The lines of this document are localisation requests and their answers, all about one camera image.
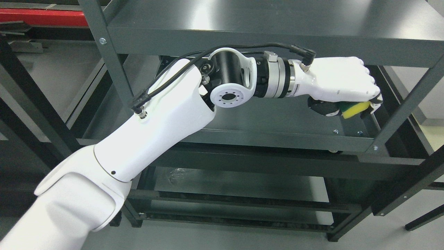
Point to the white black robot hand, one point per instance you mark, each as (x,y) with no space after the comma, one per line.
(330,80)

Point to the green yellow sponge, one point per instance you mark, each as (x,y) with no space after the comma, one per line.
(349,109)

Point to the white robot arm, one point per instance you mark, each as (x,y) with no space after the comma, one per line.
(86,190)

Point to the dark metal shelf rack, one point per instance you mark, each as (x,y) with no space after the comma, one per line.
(399,41)

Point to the red metal beam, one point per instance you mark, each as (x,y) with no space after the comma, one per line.
(44,17)

